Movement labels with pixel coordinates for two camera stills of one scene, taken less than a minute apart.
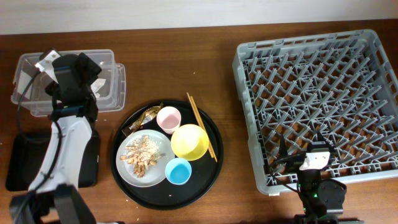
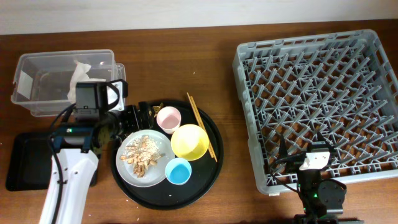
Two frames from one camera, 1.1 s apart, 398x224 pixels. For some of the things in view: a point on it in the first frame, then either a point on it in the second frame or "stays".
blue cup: [178, 171] stays
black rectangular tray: [27, 152] stays
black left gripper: [92, 68] to [135, 123]
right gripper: [294, 162] stays
